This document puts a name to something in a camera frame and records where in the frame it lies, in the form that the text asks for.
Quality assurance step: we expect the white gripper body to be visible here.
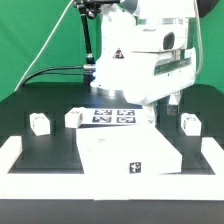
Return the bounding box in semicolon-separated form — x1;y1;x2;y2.
166;91;182;115

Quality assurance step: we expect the black cable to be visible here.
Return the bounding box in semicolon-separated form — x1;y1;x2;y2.
20;64;97;88

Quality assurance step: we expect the sheet of fiducial tags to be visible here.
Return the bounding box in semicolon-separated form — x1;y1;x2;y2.
82;108;147;125

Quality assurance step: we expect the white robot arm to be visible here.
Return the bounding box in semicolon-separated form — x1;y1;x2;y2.
91;0;220;115

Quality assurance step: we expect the white U-shaped obstacle fence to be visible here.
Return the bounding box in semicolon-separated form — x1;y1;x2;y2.
0;136;224;201

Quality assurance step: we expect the white cable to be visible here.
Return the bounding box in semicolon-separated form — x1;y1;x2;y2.
13;0;75;93

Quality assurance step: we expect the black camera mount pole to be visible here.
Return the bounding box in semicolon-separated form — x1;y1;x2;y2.
73;0;100;64

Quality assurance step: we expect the white square tabletop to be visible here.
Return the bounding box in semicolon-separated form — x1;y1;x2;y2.
76;125;182;176

